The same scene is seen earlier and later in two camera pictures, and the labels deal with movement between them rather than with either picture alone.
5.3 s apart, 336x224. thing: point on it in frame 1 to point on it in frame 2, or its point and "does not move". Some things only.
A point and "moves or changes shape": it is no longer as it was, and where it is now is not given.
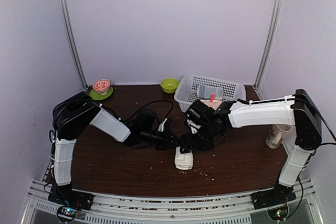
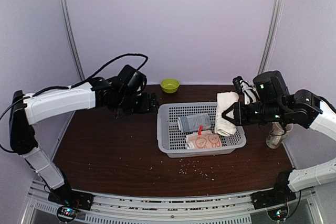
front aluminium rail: x=119 y=208 does not move
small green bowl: x=169 y=85 does not move
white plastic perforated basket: x=187 y=90 to x=172 y=142
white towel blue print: x=183 y=161 moves or changes shape
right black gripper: x=188 y=144 to x=240 y=119
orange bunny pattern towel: x=213 y=105 moves or changes shape
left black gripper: x=166 y=143 to x=145 y=108
